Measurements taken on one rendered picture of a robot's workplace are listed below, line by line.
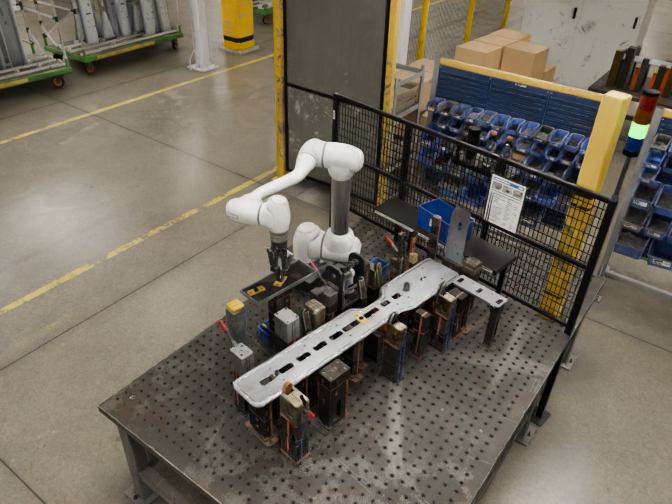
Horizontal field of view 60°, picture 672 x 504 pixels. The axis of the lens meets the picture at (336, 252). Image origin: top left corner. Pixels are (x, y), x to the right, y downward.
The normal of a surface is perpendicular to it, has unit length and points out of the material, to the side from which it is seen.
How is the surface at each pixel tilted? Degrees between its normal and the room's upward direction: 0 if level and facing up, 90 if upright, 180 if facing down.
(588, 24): 90
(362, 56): 90
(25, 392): 0
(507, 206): 90
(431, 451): 0
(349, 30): 89
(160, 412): 0
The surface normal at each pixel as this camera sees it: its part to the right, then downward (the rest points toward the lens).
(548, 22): -0.59, 0.44
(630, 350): 0.04, -0.82
